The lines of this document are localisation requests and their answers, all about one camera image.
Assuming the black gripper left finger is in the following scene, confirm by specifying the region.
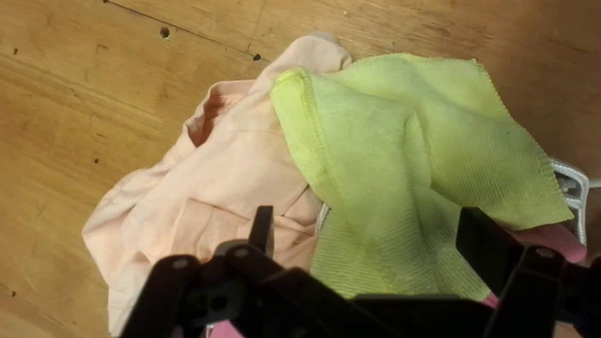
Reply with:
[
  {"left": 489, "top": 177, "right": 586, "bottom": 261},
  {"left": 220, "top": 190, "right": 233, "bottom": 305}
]
[{"left": 121, "top": 205, "right": 327, "bottom": 338}]

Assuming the yellow towel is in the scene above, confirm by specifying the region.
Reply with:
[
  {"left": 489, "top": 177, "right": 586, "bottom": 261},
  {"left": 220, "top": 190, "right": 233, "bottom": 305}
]
[{"left": 269, "top": 53, "right": 577, "bottom": 303}]

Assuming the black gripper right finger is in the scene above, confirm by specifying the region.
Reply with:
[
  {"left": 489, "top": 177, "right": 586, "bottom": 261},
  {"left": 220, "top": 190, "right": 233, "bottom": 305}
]
[{"left": 455, "top": 207, "right": 601, "bottom": 338}]

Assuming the pale pink cloth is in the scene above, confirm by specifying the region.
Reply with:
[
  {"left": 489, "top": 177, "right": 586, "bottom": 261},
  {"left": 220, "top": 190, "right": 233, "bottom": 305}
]
[{"left": 81, "top": 32, "right": 355, "bottom": 337}]

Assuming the hot pink cloth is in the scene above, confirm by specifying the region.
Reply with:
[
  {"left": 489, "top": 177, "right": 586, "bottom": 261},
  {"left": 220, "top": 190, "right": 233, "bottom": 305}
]
[{"left": 205, "top": 222, "right": 590, "bottom": 338}]

